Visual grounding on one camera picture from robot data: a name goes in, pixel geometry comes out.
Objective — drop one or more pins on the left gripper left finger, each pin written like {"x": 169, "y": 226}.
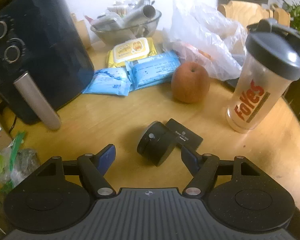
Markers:
{"x": 92, "y": 169}

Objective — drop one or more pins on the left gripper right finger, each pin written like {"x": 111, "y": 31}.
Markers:
{"x": 203, "y": 168}

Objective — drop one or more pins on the black rectangular case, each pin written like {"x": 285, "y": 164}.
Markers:
{"x": 185, "y": 137}

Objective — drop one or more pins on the black cylinder case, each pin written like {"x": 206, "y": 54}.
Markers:
{"x": 156, "y": 143}

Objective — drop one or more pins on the clear plastic bag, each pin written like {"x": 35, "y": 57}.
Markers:
{"x": 16, "y": 162}

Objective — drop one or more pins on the orange-brown apple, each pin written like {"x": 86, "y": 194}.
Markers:
{"x": 190, "y": 83}

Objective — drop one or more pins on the blue wipes pack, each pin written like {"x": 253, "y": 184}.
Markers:
{"x": 153, "y": 70}
{"x": 110, "y": 81}

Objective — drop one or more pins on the black air fryer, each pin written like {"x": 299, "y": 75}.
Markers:
{"x": 43, "y": 62}

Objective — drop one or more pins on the white plastic bag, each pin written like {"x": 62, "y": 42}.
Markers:
{"x": 204, "y": 36}

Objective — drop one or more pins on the yellow wipes pack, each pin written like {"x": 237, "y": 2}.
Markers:
{"x": 131, "y": 50}

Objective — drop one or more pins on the shaker bottle grey lid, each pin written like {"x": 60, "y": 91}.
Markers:
{"x": 271, "y": 64}

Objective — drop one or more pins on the glass bowl with clutter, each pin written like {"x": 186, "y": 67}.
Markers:
{"x": 126, "y": 21}

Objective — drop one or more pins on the wooden chair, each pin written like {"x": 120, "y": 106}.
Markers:
{"x": 247, "y": 13}

